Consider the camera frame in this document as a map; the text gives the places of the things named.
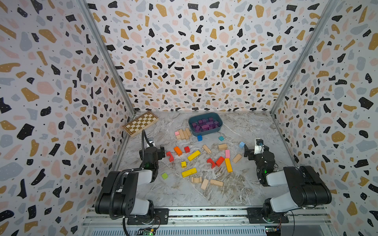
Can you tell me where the long yellow brick upper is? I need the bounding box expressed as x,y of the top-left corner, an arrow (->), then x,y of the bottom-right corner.
188,150 -> 201,161

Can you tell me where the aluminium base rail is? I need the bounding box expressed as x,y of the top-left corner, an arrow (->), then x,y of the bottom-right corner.
78,206 -> 337,236

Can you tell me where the natural wood arch brick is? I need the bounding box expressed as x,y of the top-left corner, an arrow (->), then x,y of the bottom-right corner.
191,177 -> 203,183

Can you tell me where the red arch brick left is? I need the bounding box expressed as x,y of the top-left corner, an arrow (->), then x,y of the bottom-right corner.
166,151 -> 174,162

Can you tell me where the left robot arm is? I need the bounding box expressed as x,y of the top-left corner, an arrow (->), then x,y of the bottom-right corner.
94,130 -> 165,224

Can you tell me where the orange brick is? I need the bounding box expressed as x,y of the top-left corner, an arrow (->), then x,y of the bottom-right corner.
174,147 -> 183,156

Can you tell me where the wooden chessboard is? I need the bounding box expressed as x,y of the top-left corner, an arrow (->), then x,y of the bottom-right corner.
123,111 -> 159,138

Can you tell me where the teal storage bin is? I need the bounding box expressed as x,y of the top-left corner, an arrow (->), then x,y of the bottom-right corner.
188,112 -> 223,136

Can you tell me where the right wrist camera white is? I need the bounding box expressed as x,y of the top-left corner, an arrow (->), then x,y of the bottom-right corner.
254,139 -> 264,155

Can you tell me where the long yellow brick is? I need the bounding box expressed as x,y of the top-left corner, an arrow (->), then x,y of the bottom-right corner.
182,168 -> 197,178
188,150 -> 201,161

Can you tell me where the red arch brick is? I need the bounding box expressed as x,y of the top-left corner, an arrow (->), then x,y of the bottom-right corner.
206,158 -> 216,169
166,151 -> 174,162

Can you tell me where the natural wood flat brick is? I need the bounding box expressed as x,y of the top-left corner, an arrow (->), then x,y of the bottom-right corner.
210,180 -> 224,187

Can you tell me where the pink brick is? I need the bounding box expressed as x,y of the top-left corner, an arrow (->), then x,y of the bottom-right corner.
225,149 -> 230,159

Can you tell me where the red arch brick centre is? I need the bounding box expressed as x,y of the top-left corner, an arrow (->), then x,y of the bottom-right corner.
206,158 -> 216,169

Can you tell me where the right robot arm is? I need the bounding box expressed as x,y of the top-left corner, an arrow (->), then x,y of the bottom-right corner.
244,139 -> 332,223

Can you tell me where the upright yellow brick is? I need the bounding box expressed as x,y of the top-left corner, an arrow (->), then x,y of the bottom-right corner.
225,158 -> 233,173

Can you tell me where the natural wood brick right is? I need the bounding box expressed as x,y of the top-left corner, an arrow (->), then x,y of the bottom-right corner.
232,154 -> 242,164

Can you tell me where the green cube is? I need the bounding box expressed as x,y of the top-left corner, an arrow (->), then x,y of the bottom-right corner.
161,173 -> 168,180

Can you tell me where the long natural wood brick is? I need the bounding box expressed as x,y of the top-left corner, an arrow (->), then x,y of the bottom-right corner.
177,129 -> 186,140

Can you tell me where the natural wood brick centre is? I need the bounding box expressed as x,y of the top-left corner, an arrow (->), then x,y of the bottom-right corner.
218,144 -> 228,150

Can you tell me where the natural wood brick slanted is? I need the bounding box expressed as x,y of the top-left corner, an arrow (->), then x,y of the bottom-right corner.
202,145 -> 212,154

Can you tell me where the long yellow brick lower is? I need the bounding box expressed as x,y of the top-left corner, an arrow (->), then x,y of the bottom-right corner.
182,168 -> 197,178

